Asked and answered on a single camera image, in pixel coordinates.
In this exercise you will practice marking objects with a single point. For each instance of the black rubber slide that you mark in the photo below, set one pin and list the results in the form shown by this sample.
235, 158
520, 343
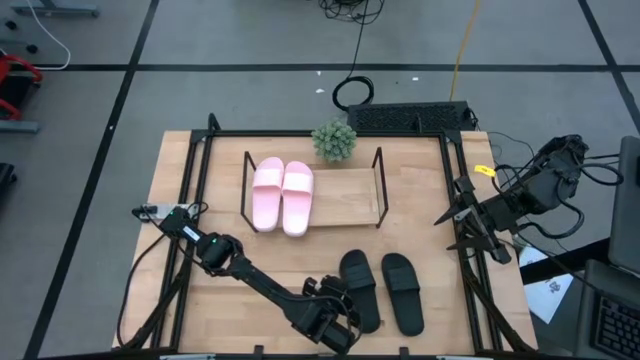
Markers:
402, 295
367, 280

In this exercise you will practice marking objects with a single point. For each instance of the black chair base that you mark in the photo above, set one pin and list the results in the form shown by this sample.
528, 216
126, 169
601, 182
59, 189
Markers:
6, 177

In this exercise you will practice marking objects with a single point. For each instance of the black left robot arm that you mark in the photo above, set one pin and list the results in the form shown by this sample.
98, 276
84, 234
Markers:
260, 280

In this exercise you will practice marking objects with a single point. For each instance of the green artificial plant ball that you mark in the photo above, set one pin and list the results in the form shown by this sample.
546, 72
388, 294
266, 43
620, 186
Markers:
334, 141

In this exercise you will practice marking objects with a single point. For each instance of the silver frame bracket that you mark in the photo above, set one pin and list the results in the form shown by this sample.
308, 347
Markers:
187, 357
465, 357

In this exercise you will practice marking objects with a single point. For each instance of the wooden shelf with black frame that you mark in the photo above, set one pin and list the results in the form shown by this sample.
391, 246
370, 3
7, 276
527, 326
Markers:
345, 200

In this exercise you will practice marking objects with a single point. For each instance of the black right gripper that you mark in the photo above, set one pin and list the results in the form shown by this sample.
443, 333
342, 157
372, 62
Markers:
492, 220

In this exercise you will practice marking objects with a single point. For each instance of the grey metal table foot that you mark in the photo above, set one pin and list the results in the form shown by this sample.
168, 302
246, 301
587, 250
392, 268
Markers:
55, 9
20, 126

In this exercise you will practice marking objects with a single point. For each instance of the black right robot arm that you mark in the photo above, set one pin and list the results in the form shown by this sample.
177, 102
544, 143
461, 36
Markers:
545, 185

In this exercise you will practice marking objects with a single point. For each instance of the red and black cart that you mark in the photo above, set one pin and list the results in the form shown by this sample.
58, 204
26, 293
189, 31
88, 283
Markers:
17, 61

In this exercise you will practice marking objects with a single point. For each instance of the black table clamp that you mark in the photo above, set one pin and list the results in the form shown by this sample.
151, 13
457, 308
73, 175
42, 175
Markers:
258, 351
404, 352

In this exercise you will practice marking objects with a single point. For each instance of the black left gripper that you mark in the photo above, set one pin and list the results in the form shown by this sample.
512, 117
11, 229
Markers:
327, 297

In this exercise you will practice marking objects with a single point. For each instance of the grey laptop with black keyboard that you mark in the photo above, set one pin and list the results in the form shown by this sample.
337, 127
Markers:
615, 325

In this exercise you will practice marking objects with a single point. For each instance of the yellow tag on gripper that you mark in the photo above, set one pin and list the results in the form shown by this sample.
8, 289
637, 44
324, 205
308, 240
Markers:
484, 171

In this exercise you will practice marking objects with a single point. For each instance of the pink rubber slide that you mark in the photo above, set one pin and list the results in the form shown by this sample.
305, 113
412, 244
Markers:
297, 205
267, 200

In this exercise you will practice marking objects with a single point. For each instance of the white printed paper sheet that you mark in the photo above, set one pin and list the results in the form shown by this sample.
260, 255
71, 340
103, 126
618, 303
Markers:
547, 295

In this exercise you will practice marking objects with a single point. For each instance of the black caster wheel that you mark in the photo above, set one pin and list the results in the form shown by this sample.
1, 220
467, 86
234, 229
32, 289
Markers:
11, 24
32, 49

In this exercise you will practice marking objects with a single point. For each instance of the black aluminium table frame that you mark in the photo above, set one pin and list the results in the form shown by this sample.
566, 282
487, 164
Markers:
250, 133

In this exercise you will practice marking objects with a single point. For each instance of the grey monitor panel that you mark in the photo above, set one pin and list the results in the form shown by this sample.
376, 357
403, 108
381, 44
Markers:
627, 210

